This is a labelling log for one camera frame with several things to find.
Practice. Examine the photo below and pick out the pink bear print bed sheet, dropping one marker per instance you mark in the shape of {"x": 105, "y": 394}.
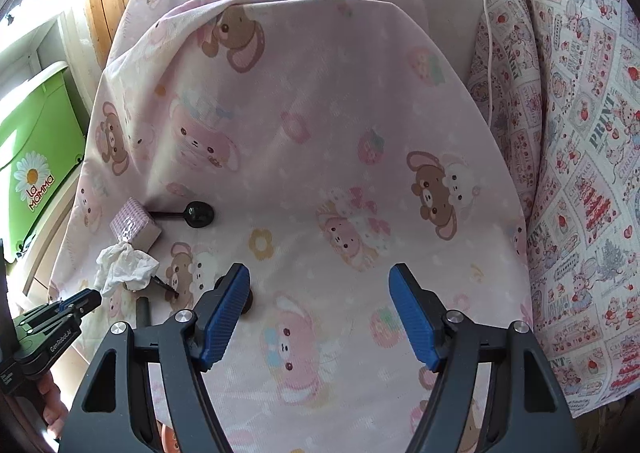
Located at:
{"x": 310, "y": 173}

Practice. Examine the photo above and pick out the black round object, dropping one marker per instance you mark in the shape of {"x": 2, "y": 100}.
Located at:
{"x": 248, "y": 307}

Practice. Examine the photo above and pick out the black plastic spoon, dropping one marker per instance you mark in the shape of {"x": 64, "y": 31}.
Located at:
{"x": 199, "y": 214}

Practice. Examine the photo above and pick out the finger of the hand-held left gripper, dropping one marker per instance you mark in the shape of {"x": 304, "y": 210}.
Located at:
{"x": 80, "y": 302}

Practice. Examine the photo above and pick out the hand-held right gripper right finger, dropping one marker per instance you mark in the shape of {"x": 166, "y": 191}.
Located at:
{"x": 414, "y": 320}

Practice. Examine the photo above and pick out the white tissue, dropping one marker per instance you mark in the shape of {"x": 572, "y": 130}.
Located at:
{"x": 125, "y": 268}

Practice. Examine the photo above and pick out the red print patchwork quilt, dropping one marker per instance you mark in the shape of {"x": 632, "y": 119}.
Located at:
{"x": 575, "y": 158}

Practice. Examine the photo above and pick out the dark short cylinder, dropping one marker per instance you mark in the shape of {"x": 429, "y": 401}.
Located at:
{"x": 143, "y": 312}

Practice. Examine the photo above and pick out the pink checked small box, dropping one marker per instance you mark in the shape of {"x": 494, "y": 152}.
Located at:
{"x": 134, "y": 225}

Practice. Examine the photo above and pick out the green plastic storage box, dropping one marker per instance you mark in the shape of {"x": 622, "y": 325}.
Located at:
{"x": 35, "y": 148}

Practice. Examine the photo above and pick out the person's left hand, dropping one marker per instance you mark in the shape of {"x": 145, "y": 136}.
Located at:
{"x": 52, "y": 403}

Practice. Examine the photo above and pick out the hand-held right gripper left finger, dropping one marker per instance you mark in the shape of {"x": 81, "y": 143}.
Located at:
{"x": 226, "y": 320}

